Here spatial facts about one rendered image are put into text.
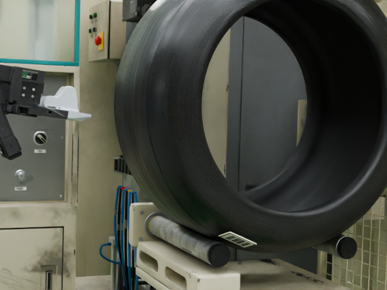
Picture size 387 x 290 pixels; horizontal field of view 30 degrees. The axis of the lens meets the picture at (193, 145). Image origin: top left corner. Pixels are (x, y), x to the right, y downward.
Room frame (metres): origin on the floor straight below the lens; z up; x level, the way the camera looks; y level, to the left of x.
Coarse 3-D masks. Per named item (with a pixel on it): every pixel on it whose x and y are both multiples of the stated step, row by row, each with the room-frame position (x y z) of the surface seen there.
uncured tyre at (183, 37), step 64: (192, 0) 1.29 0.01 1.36; (256, 0) 1.30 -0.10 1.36; (320, 0) 1.35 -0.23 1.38; (128, 64) 1.38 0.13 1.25; (192, 64) 1.26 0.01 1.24; (320, 64) 1.67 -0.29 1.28; (384, 64) 1.40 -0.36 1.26; (128, 128) 1.36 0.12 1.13; (192, 128) 1.26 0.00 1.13; (320, 128) 1.68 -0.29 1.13; (384, 128) 1.42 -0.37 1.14; (192, 192) 1.28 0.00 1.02; (256, 192) 1.62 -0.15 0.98; (320, 192) 1.61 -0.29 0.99
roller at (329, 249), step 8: (336, 240) 1.43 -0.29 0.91; (344, 240) 1.42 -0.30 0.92; (352, 240) 1.42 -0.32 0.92; (320, 248) 1.48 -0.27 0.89; (328, 248) 1.45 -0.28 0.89; (336, 248) 1.42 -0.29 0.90; (344, 248) 1.42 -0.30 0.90; (352, 248) 1.42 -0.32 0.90; (344, 256) 1.42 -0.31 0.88; (352, 256) 1.43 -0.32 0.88
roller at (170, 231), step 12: (156, 216) 1.62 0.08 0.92; (156, 228) 1.57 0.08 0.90; (168, 228) 1.51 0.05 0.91; (180, 228) 1.47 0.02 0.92; (168, 240) 1.50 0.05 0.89; (180, 240) 1.44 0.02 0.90; (192, 240) 1.39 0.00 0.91; (204, 240) 1.35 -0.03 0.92; (192, 252) 1.38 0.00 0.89; (204, 252) 1.32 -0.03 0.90; (216, 252) 1.31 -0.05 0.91; (228, 252) 1.32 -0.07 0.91; (216, 264) 1.31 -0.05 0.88
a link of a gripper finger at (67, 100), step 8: (64, 88) 1.27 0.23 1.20; (72, 88) 1.28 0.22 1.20; (48, 96) 1.26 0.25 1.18; (56, 96) 1.27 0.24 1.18; (64, 96) 1.27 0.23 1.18; (72, 96) 1.28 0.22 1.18; (48, 104) 1.26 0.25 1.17; (56, 104) 1.27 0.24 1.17; (64, 104) 1.27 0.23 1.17; (72, 104) 1.28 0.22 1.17; (72, 112) 1.27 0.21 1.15; (80, 120) 1.29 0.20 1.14
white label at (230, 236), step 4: (228, 232) 1.29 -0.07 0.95; (232, 232) 1.29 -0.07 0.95; (220, 236) 1.32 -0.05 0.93; (224, 236) 1.31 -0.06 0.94; (228, 236) 1.31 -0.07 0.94; (232, 236) 1.30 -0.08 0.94; (236, 236) 1.30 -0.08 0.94; (240, 236) 1.29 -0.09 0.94; (228, 240) 1.32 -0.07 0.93; (232, 240) 1.32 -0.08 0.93; (236, 240) 1.31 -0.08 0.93; (240, 240) 1.31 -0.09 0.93; (244, 240) 1.30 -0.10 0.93; (248, 240) 1.30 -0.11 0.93; (236, 244) 1.33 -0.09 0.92; (240, 244) 1.33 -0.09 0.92; (244, 244) 1.32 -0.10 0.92; (248, 244) 1.32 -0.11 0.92; (252, 244) 1.31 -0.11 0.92; (256, 244) 1.31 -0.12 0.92
